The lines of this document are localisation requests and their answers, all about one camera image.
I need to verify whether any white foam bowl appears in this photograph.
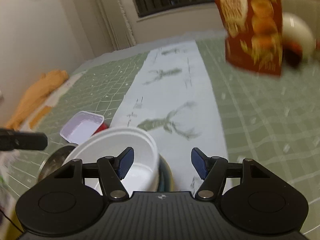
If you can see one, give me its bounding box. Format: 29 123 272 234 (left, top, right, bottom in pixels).
64 127 159 195

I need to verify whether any stainless steel bowl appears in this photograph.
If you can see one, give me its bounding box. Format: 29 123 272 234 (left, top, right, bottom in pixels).
36 144 78 183

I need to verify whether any red rectangular tray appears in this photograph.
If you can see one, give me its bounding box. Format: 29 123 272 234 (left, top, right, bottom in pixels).
60 111 108 145

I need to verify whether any cream bowl yellow rim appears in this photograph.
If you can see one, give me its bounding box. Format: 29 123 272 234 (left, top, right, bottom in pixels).
163 159 175 192

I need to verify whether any blue enamel bowl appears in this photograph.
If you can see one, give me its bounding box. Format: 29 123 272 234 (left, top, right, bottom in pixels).
157 156 171 192

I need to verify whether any orange cloth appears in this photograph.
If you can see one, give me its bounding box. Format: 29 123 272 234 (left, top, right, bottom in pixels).
4 70 69 130

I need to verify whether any green checkered tablecloth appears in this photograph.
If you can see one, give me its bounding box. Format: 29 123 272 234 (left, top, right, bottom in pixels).
1 33 319 239

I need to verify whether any dark red round object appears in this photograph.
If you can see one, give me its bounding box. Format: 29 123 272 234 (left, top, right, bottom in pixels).
283 41 303 69

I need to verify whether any quail eggs snack bag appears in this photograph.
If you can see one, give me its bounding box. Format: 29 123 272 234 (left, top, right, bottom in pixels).
214 0 283 76

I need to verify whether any cream egg-shaped ornament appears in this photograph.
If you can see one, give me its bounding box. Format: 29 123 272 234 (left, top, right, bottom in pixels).
282 12 316 60

